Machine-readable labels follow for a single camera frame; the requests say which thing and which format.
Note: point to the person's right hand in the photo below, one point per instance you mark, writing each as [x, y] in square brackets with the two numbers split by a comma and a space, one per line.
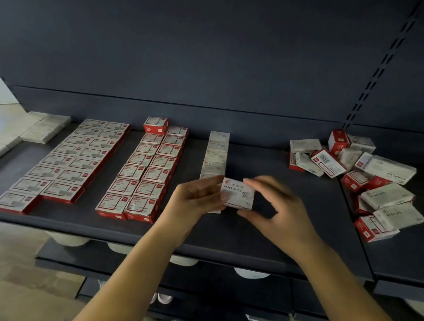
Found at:
[288, 222]

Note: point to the person's left hand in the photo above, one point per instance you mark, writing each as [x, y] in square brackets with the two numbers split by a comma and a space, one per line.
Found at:
[181, 209]

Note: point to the person's right thumb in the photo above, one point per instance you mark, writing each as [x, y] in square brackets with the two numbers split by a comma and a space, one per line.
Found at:
[252, 215]

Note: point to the person's left thumb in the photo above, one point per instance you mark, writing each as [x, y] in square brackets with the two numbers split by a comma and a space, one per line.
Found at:
[213, 202]

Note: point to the white paper clip box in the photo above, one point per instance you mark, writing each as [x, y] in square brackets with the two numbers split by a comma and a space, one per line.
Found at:
[239, 194]

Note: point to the person's left forearm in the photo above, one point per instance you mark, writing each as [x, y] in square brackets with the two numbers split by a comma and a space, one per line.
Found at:
[129, 285]

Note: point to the person's right forearm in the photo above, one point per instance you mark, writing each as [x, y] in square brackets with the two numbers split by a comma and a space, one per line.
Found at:
[348, 302]

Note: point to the wide dark shelf board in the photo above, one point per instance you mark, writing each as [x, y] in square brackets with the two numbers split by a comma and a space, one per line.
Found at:
[264, 242]

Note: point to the row of plain white boxes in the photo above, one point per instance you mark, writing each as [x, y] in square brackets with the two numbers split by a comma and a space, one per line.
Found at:
[216, 151]

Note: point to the white round bowl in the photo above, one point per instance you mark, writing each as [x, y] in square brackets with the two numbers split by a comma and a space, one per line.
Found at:
[423, 310]
[120, 249]
[66, 240]
[251, 274]
[183, 261]

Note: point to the rows of red white boxes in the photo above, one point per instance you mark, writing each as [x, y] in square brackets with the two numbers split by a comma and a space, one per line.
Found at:
[147, 174]
[73, 160]

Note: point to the dark lower shelves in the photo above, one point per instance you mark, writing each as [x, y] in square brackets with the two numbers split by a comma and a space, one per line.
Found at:
[222, 290]

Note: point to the pile of small red boxes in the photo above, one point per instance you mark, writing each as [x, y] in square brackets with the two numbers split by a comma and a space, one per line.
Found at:
[327, 163]

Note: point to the pale pink small object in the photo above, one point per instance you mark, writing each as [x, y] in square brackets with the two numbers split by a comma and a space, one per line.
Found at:
[164, 299]

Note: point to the slotted dark shelf upright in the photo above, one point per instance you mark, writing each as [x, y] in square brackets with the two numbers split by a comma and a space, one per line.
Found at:
[377, 73]

